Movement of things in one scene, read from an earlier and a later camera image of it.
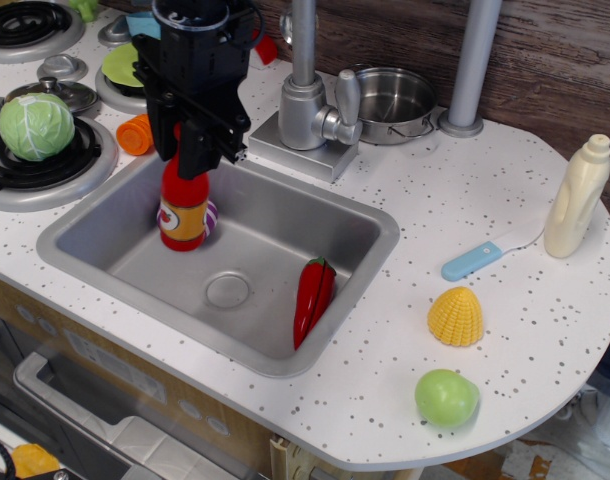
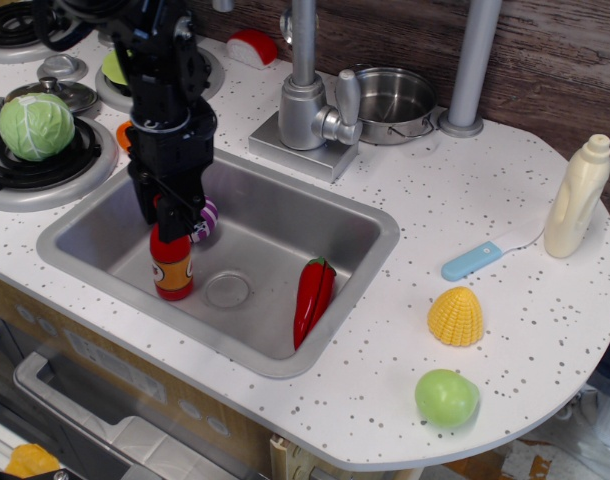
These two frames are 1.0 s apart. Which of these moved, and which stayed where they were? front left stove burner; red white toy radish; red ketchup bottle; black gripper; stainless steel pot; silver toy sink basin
Moved: red ketchup bottle; black gripper
Stayed: stainless steel pot; silver toy sink basin; red white toy radish; front left stove burner
